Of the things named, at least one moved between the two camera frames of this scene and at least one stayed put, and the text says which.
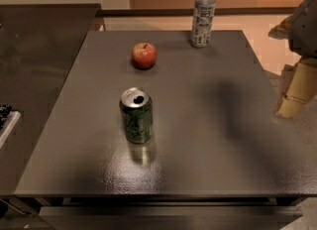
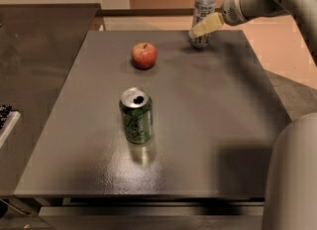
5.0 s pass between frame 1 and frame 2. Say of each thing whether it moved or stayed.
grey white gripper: moved
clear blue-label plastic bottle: stayed
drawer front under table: stayed
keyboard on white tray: stayed
